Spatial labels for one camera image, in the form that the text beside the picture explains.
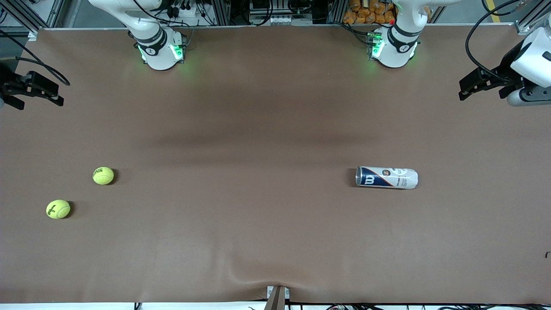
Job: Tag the tennis ball Roland Garros print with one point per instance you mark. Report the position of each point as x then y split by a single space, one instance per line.
103 175

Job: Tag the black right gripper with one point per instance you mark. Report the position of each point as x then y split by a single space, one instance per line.
9 85

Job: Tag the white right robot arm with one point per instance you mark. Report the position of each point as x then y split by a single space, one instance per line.
159 56

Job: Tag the orange items pile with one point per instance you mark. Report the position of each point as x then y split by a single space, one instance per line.
366 13

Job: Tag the brown table mat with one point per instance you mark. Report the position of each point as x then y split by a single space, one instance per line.
275 237

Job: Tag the white blue tennis ball can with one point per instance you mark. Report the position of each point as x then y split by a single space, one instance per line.
387 177

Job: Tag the aluminium frame corner strut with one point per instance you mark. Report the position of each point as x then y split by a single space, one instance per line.
523 28
26 19

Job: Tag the grey camera mounting post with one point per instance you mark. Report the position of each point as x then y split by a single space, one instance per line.
277 299

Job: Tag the aluminium frame post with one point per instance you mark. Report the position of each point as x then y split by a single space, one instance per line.
335 10
221 13

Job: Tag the white connector block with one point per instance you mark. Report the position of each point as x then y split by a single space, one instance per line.
280 20

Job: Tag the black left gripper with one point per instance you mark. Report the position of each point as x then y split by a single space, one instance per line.
505 71

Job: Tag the white power strip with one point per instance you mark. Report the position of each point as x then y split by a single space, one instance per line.
189 12

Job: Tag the tennis ball Wilson print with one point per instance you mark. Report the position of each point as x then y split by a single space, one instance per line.
58 209

